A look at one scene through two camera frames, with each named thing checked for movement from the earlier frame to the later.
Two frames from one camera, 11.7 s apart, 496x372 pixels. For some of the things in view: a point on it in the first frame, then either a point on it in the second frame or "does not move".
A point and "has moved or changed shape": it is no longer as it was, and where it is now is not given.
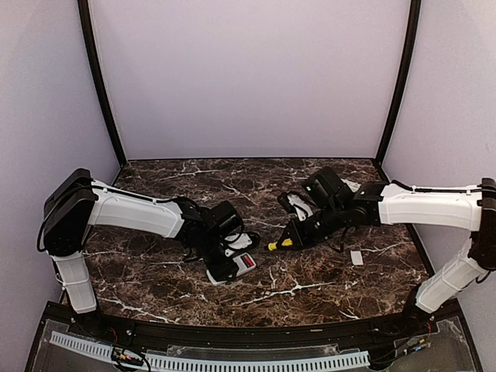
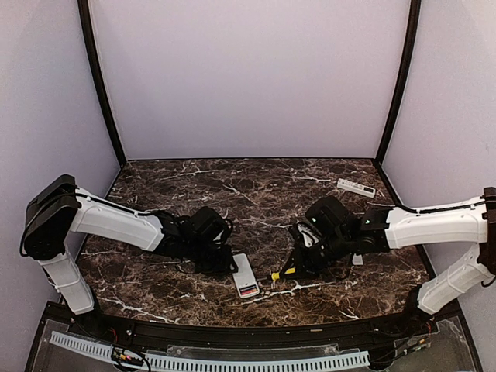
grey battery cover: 356,258 does not move
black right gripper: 293,230 to 302,265
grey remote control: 241,268 has moved or changed shape
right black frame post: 403,80 does not move
